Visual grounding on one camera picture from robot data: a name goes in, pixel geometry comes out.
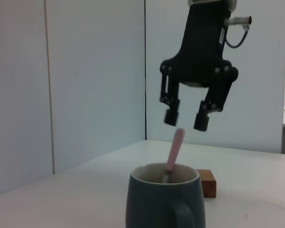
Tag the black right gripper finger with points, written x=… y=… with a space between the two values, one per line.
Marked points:
x=215 y=99
x=172 y=114

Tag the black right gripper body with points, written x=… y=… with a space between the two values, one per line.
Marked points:
x=202 y=52

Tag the grey ceramic cup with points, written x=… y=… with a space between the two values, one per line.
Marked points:
x=152 y=204

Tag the tall light wooden block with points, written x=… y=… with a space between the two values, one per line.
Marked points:
x=209 y=187

